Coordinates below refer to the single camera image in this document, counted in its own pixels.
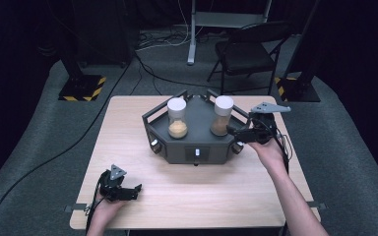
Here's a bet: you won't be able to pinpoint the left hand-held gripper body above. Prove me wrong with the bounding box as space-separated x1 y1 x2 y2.
97 163 140 203

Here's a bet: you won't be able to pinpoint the person's right hand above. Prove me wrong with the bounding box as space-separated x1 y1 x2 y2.
246 136 289 174

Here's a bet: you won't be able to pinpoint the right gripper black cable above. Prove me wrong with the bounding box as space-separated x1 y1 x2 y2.
271 117 293 175

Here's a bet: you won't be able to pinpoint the grey metal table bracket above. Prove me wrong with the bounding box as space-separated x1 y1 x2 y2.
64 203 91 214
306 200 328 211

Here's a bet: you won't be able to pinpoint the black stand with striped base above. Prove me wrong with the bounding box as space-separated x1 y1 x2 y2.
274 0 322 103
54 0 107 102

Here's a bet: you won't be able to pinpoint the long black floor cable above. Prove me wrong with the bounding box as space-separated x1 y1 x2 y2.
0 52 137 236

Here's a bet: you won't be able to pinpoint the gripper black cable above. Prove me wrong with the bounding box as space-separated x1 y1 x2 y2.
271 117 293 175
84 178 105 236

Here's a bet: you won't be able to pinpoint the jar of brown powder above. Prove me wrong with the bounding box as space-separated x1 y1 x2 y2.
210 94 235 137

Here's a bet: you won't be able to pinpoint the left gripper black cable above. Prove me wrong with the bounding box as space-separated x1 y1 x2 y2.
84 178 105 236

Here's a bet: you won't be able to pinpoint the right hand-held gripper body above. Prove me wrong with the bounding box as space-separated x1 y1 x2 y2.
242 101 292 146

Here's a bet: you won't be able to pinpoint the jar of yellow powder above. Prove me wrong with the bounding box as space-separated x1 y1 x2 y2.
166 96 189 140

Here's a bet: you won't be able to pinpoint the white floor cables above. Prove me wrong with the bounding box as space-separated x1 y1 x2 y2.
136 0 192 53

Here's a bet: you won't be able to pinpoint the black corner shelf rack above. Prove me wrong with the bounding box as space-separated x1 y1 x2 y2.
141 88 254 167

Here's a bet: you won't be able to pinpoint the thin black floor cable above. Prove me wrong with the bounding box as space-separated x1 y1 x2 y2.
129 48 222 96

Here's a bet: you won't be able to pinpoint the white metal desk stand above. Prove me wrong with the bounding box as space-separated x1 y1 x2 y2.
173 0 274 66

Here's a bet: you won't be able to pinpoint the black folding chair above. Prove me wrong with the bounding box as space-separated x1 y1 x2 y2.
206 21 293 96

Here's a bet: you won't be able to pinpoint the person's left hand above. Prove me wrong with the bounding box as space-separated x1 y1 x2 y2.
89 196 130 231

